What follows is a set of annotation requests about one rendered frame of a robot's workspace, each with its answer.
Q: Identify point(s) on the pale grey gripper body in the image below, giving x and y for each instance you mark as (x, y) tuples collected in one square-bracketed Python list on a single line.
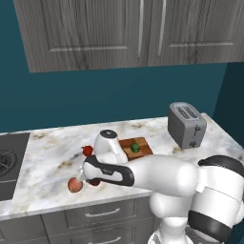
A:
[(81, 176)]

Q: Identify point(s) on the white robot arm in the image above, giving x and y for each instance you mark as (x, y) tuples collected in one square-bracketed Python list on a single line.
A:
[(165, 174)]

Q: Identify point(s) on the red bell pepper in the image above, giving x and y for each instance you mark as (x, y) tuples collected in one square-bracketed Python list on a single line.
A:
[(94, 182)]

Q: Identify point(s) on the red tomato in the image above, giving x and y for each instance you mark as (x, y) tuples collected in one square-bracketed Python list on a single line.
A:
[(88, 150)]

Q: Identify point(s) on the green avocado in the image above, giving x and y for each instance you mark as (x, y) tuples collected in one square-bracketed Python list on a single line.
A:
[(135, 147)]

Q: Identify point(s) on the wooden cutting board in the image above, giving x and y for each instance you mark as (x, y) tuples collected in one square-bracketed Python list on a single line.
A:
[(144, 146)]

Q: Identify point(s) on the grey drawer front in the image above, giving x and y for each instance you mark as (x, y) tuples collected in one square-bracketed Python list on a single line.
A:
[(63, 214), (73, 236)]

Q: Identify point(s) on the black hob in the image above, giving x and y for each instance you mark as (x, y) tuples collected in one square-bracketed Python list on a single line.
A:
[(11, 165)]

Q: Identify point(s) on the grey cabinet panel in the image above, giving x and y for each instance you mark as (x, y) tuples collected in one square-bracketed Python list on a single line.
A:
[(19, 230)]

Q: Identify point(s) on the grey toaster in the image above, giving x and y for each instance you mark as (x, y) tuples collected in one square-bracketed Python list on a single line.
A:
[(184, 127)]

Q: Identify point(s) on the grey wood cupboard door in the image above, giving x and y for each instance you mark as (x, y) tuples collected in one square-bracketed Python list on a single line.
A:
[(79, 31), (203, 28)]

